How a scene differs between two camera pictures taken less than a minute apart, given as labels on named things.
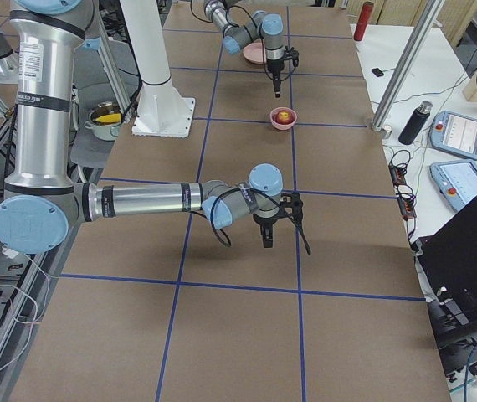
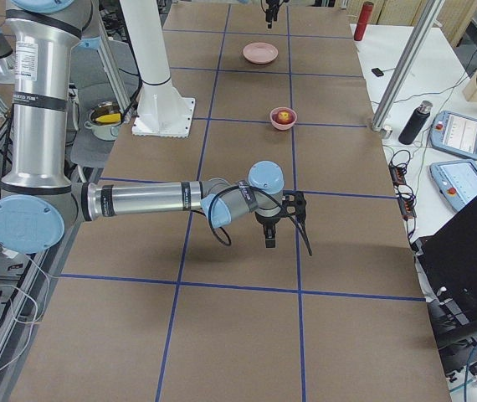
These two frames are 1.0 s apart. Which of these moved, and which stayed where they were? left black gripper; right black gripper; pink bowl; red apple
Moved: left black gripper
Stayed: red apple; right black gripper; pink bowl
